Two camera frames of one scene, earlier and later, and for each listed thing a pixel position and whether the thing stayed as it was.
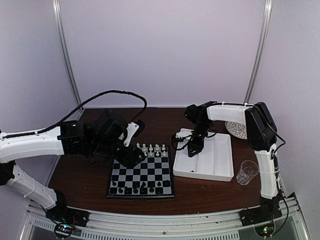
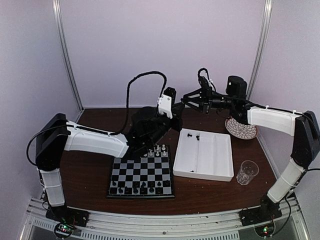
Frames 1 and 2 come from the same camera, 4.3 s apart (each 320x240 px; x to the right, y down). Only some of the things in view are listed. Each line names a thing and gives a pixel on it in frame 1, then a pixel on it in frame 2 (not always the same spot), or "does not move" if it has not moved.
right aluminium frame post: (262, 53) does not move
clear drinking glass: (248, 171) does not move
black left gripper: (129, 160) -> (178, 114)
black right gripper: (192, 146) -> (204, 100)
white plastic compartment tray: (214, 161) does not move
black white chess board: (151, 177) does not move
